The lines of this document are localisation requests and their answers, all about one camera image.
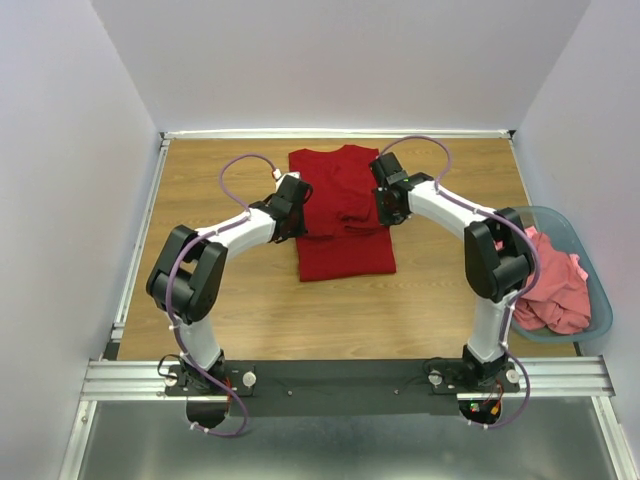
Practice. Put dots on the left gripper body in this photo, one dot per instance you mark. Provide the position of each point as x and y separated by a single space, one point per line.
297 228

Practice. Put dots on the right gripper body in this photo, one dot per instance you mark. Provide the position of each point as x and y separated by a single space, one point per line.
386 215

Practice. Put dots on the dark red t-shirt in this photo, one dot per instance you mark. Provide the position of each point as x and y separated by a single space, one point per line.
344 237

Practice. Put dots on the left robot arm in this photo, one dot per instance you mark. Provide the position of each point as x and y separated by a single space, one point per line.
186 278

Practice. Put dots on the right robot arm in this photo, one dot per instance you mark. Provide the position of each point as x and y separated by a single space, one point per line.
499 262

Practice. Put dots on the translucent blue laundry basket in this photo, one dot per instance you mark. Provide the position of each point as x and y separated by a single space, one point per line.
564 238

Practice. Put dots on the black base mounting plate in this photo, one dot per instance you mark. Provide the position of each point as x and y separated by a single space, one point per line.
329 388

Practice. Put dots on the pink t-shirt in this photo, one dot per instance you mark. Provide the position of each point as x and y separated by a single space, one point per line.
560 299

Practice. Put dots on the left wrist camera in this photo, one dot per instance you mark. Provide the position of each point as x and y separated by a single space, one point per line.
278 175

